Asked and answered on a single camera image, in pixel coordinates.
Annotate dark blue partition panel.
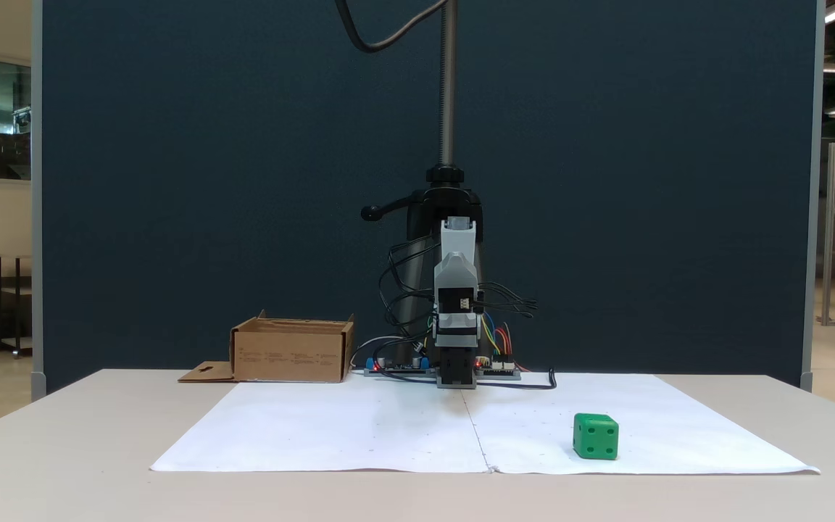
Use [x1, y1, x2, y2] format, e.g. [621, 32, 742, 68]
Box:
[31, 0, 825, 401]

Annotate black camera tripod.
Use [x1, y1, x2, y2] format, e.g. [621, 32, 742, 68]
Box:
[360, 0, 492, 367]

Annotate black wrist wire loop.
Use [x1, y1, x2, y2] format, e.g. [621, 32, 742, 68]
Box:
[478, 282, 539, 320]

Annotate blue power circuit board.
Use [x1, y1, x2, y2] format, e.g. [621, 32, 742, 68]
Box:
[364, 355, 433, 378]

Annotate black cable on table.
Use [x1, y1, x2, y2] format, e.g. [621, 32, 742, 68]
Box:
[475, 368, 559, 392]

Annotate brown cardboard box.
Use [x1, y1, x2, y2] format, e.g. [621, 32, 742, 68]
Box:
[178, 310, 356, 384]

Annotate green dice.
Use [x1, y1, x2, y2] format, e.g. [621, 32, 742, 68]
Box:
[573, 413, 620, 461]

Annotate black shelf cart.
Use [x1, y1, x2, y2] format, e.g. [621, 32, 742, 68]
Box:
[0, 254, 33, 360]

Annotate wall window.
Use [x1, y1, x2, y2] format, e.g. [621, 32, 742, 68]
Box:
[0, 51, 33, 188]

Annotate thick black hanging cable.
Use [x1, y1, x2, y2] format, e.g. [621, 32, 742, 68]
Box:
[335, 0, 452, 54]

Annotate motor controller circuit board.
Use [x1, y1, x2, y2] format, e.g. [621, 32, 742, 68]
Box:
[476, 359, 523, 381]

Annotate white paper sheet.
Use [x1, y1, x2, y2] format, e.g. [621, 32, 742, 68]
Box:
[149, 373, 822, 476]

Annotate coloured jumper wire bundle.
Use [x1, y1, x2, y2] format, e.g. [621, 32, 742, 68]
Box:
[481, 310, 519, 363]

